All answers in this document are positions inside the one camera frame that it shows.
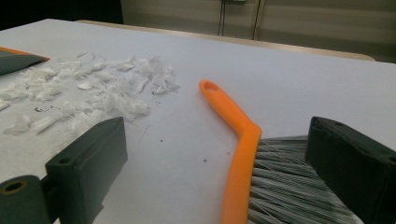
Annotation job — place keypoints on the grey dustpan with orange edge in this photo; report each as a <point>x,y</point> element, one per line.
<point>15,60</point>

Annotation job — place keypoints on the pile of white paper scraps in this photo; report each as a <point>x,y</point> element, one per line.
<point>109,93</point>

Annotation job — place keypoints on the wooden table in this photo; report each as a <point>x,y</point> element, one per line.
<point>280,46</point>

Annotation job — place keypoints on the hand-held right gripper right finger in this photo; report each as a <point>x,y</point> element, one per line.
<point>351,168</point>

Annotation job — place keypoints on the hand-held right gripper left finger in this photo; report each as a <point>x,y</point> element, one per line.
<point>84,165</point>

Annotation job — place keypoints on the orange brush with grey bristles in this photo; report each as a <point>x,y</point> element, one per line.
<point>239,161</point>

